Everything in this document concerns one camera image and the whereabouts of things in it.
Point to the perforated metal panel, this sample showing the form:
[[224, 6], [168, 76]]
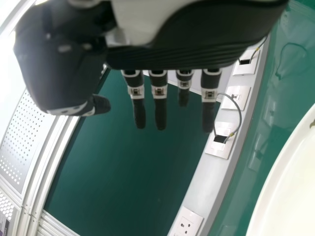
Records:
[[22, 137]]

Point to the white power socket plate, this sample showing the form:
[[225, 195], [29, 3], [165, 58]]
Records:
[[187, 221]]

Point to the plate with brown leaf pattern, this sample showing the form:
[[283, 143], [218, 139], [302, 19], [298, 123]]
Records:
[[290, 184]]

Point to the aluminium frame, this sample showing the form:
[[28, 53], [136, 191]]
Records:
[[59, 147]]

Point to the white data socket plate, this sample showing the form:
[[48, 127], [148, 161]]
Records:
[[236, 98]]

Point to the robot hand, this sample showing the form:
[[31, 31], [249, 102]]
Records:
[[197, 37]]

